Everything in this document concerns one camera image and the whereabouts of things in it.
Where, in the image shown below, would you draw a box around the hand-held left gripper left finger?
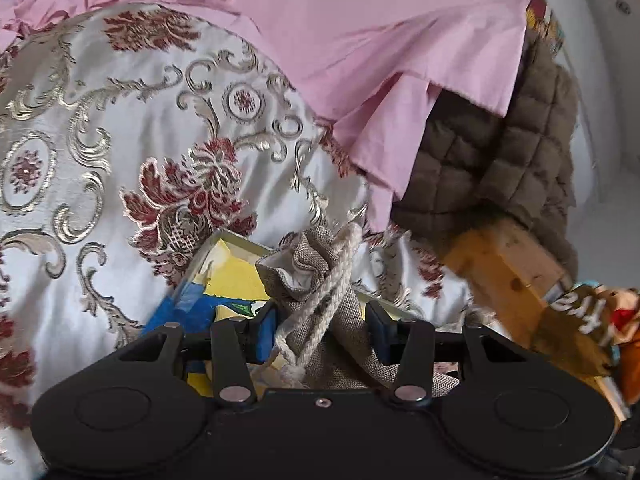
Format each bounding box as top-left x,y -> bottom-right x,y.
117,302 -> 281,406

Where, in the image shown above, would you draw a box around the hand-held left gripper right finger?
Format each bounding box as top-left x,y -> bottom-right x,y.
365,301 -> 526,406

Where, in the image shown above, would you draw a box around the burlap drawstring bag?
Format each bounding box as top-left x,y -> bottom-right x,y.
255,222 -> 458,398

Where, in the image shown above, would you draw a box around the metal tray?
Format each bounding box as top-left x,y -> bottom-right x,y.
142,227 -> 461,396

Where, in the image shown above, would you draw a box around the yellow blue towel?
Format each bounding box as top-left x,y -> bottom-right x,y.
145,240 -> 281,396

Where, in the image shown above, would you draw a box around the brown quilted blanket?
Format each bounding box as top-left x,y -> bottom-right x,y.
390,35 -> 581,286

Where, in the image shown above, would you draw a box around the floral satin blanket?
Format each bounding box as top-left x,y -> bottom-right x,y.
0,2 -> 476,480

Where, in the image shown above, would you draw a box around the colourful clothes pile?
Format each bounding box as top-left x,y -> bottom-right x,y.
595,287 -> 640,406

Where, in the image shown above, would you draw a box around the pink bedsheet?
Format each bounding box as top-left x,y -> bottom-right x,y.
0,0 -> 533,231

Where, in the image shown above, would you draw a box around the yellow red patterned cloth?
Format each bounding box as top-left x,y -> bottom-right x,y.
525,0 -> 568,58

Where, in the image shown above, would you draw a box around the wooden bed frame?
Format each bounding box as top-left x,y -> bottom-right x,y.
442,217 -> 633,421

